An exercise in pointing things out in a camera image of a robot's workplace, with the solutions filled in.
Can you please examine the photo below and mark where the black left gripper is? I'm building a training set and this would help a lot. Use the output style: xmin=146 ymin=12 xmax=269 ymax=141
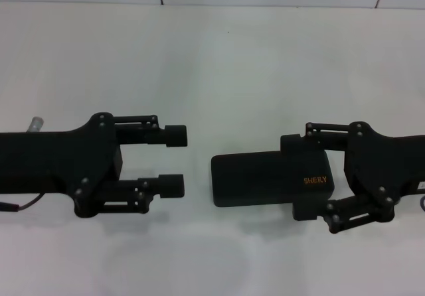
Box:
xmin=0 ymin=111 xmax=126 ymax=218

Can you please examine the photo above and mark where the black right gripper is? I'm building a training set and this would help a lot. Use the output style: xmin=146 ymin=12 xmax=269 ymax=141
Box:
xmin=280 ymin=121 xmax=425 ymax=235

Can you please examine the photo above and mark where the black glasses case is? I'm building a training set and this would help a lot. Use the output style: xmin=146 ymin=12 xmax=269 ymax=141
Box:
xmin=210 ymin=150 xmax=335 ymax=208

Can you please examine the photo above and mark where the silver left arm cable connector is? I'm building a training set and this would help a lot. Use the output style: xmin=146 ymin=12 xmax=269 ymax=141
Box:
xmin=26 ymin=116 xmax=46 ymax=133

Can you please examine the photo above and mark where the thin dark left arm cable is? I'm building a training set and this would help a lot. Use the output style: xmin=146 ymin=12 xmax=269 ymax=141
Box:
xmin=0 ymin=193 xmax=44 ymax=212

